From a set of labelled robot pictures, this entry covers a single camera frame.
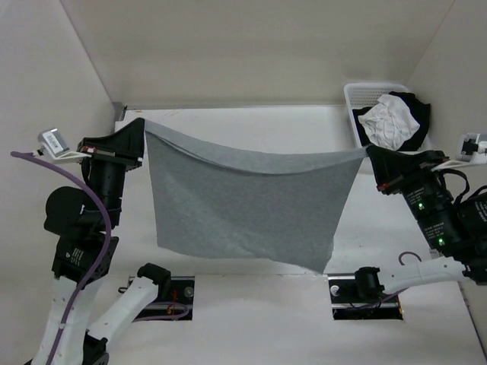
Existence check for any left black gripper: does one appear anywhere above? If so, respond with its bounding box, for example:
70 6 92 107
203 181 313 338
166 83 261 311
78 116 148 226

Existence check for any left metal table rail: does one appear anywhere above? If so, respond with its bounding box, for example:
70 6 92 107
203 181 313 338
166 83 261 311
112 102 126 122

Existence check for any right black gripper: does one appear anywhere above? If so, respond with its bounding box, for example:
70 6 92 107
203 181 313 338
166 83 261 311
366 143 466 248

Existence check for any white plastic laundry basket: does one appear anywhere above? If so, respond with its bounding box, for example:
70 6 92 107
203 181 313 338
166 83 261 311
344 82 430 152

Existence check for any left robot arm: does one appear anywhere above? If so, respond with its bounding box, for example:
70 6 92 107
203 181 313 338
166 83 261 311
13 118 171 364

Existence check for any grey tank top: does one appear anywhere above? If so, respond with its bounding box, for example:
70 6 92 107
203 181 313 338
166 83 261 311
145 122 365 273

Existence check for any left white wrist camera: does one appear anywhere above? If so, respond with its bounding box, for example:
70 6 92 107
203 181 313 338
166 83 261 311
37 128 90 163

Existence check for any white tank top in basket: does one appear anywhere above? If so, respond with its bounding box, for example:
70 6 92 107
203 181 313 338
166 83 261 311
358 94 420 151

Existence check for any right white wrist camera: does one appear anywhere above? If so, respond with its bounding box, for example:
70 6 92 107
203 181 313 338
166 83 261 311
432 132 486 171

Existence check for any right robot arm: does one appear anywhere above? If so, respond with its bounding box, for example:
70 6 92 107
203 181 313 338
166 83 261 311
352 145 486 301

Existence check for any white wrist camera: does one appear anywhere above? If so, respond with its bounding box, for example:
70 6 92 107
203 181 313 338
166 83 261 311
432 132 486 171
37 128 90 163

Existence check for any black tank top in basket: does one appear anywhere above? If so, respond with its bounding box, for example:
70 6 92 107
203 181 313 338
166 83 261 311
352 91 431 151

